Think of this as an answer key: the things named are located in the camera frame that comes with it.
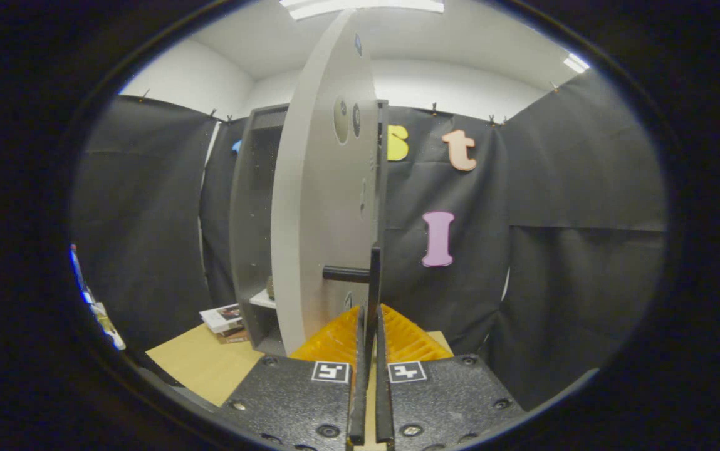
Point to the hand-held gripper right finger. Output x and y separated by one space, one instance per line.
383 407

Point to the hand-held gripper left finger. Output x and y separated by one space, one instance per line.
358 407

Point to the dark grey shoe cabinet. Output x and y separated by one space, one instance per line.
250 219

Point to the brown book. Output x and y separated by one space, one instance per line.
235 340

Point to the dark book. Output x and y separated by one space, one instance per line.
233 332

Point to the white book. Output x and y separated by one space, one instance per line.
222 316

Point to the black backdrop cloth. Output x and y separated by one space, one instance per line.
573 282

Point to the white and blue object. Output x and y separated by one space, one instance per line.
106 322

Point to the small ceiling light panel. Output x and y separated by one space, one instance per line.
576 62

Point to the large ceiling light panel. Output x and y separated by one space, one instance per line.
360 7

